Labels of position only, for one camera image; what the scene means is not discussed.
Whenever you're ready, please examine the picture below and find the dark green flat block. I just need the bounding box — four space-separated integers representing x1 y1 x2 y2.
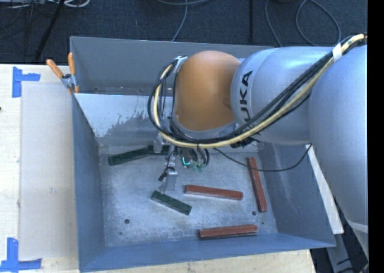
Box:
150 190 193 217
107 145 170 167

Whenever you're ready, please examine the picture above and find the red-brown flat block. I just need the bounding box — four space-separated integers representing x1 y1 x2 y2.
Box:
183 184 244 202
246 156 269 214
197 224 259 241

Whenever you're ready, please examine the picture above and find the grey metal bin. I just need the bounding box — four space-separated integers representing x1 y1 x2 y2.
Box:
69 36 337 273

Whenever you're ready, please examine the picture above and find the pale flat board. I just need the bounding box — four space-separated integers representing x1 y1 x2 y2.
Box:
18 80 79 262

